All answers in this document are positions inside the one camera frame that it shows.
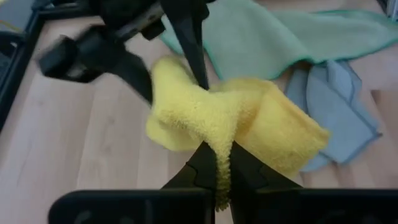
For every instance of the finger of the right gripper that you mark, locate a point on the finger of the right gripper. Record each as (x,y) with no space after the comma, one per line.
(189,31)
(136,74)

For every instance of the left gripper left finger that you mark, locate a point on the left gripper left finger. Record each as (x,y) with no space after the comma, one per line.
(202,171)

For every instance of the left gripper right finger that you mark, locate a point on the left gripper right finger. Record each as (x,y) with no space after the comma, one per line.
(248,171)

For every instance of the yellow microfiber towel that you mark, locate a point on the yellow microfiber towel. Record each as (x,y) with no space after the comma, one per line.
(217,118)

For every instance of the smooth grey microfiber towel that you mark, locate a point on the smooth grey microfiber towel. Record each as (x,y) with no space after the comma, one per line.
(335,118)

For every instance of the pale green microfiber towel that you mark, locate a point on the pale green microfiber towel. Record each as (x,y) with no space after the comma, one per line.
(280,37)

